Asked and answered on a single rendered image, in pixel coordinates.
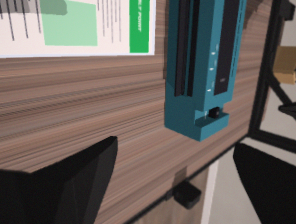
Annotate white printed document sheet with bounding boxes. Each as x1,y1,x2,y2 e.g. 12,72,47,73
0,0,156,58

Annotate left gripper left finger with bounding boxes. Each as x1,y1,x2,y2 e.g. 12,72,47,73
0,136,118,224

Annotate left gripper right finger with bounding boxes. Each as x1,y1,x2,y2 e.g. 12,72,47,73
233,143,296,224

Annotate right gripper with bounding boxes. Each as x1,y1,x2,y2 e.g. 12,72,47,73
278,102,296,118

